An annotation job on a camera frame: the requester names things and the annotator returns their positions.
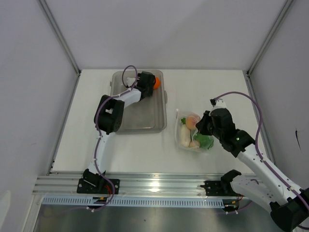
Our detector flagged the orange fruit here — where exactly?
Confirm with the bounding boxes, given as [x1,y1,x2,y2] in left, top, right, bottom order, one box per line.
[153,77,161,89]

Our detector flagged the peach fruit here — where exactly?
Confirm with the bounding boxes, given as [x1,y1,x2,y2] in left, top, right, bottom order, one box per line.
[185,115,200,130]

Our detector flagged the green lettuce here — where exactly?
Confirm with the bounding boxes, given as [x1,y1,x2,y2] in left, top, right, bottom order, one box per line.
[194,133,214,150]

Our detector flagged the white radish green leaves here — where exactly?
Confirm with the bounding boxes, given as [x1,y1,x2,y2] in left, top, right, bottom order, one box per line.
[180,117,191,147]

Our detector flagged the clear zip top bag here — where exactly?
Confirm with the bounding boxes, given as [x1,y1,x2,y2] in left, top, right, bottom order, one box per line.
[174,109,210,153]

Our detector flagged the small beige mushroom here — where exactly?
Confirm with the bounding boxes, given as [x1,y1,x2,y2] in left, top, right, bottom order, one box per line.
[189,141,199,148]

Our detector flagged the clear grey plastic bin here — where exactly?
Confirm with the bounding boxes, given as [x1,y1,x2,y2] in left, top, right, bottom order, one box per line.
[111,70,167,134]

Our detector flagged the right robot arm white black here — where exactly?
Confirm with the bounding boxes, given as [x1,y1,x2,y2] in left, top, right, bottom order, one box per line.
[196,108,309,232]

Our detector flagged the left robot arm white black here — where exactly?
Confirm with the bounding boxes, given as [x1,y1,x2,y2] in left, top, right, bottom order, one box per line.
[77,71,160,194]

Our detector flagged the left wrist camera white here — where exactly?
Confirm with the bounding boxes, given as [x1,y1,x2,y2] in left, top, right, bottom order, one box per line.
[126,77,138,88]

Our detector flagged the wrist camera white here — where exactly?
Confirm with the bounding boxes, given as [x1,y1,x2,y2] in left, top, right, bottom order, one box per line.
[210,99,226,110]
[126,77,138,88]

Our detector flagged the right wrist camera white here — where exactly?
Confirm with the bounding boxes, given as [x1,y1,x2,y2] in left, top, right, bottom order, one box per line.
[210,99,226,110]

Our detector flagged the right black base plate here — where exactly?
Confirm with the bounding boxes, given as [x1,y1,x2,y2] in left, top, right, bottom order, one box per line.
[200,180,244,197]

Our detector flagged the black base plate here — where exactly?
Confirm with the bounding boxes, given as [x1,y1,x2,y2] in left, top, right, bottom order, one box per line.
[76,178,112,194]
[200,180,244,197]

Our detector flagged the left aluminium frame post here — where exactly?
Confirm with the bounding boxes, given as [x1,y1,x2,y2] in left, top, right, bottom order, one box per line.
[37,0,81,75]

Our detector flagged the aluminium frame post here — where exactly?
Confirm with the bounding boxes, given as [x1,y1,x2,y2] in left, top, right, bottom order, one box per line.
[37,0,81,75]
[246,0,295,78]

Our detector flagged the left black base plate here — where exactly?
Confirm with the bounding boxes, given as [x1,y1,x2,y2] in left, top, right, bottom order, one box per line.
[76,178,112,194]

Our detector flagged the right aluminium frame post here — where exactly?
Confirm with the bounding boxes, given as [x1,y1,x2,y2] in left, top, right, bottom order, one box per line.
[246,0,295,78]

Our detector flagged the aluminium rail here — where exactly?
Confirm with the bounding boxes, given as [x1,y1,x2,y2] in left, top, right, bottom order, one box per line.
[32,173,222,197]

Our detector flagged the slotted cable duct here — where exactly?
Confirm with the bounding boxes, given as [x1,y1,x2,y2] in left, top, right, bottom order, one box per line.
[42,195,225,208]

